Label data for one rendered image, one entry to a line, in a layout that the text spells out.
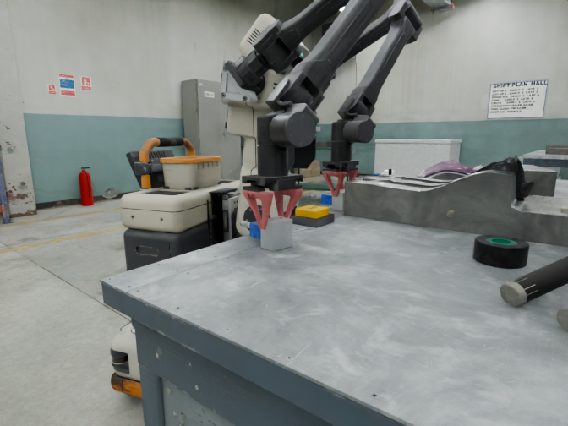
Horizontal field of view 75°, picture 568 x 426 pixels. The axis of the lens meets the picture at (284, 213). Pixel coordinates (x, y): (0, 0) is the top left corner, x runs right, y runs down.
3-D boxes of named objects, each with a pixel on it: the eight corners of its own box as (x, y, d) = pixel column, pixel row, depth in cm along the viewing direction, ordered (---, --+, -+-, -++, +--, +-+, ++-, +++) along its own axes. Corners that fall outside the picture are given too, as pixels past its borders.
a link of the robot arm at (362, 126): (364, 117, 108) (347, 97, 104) (393, 117, 99) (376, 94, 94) (341, 150, 107) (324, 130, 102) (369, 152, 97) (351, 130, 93)
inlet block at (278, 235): (232, 237, 77) (232, 212, 76) (251, 233, 81) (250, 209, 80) (272, 251, 68) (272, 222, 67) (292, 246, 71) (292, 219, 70)
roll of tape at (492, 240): (471, 264, 62) (473, 243, 61) (473, 251, 68) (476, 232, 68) (528, 272, 58) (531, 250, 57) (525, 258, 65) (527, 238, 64)
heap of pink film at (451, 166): (413, 182, 122) (415, 158, 120) (414, 177, 138) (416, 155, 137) (503, 185, 113) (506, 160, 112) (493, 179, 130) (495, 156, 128)
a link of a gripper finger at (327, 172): (353, 195, 107) (355, 162, 105) (341, 199, 101) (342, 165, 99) (333, 193, 111) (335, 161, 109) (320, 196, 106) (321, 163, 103)
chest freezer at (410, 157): (457, 185, 761) (461, 139, 742) (446, 189, 703) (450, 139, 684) (387, 180, 856) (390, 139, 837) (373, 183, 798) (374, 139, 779)
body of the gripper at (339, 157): (359, 166, 107) (360, 140, 106) (341, 169, 99) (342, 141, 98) (340, 165, 111) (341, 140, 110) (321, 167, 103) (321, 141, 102)
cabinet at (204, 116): (187, 191, 688) (181, 80, 648) (227, 185, 764) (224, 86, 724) (203, 193, 658) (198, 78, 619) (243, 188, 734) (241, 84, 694)
